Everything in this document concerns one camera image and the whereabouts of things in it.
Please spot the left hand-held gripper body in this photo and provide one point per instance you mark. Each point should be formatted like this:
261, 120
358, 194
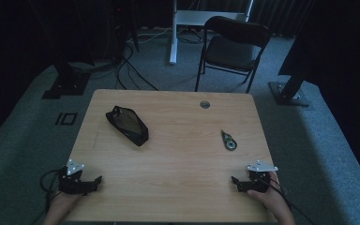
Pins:
70, 184

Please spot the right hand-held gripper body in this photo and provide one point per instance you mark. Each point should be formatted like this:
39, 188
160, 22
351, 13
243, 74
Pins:
258, 182

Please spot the black mesh pencil case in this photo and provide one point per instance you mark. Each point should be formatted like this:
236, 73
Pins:
128, 126

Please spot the person's right hand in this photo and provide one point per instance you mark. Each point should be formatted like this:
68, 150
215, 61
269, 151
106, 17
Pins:
273, 195

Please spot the person's left hand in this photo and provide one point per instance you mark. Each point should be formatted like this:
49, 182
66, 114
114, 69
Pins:
64, 202

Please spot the grey table grommet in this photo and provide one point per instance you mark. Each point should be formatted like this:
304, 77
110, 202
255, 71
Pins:
205, 104

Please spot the black metal stand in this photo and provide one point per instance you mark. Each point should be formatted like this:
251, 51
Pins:
289, 92
67, 84

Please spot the black folding chair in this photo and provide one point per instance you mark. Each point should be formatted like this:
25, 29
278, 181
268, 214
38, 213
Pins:
229, 51

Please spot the white desk frame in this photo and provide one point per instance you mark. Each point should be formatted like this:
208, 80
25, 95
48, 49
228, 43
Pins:
174, 34

